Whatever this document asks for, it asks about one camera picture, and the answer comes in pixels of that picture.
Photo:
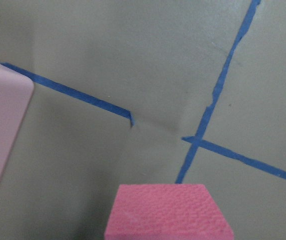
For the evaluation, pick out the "red-pink foam block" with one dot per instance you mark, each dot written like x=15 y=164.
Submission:
x=166 y=211

